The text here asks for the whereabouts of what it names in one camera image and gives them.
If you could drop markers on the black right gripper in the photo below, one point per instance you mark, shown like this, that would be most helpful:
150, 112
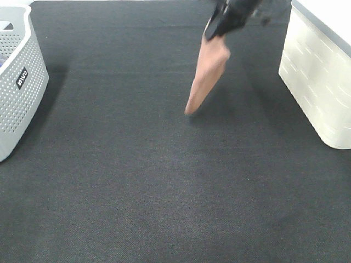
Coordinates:
229, 15

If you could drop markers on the orange-brown towel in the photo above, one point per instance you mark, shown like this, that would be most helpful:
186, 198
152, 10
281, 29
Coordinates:
211, 62

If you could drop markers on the white plastic storage bin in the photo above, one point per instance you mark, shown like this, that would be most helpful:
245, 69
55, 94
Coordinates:
315, 66

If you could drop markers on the black fabric table mat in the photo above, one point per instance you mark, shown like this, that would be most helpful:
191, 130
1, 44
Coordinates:
110, 169

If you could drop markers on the grey perforated laundry basket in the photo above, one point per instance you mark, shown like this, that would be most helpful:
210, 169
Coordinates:
24, 75

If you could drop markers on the blue cloth in basket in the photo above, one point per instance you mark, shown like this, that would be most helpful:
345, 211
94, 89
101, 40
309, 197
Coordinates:
2, 60

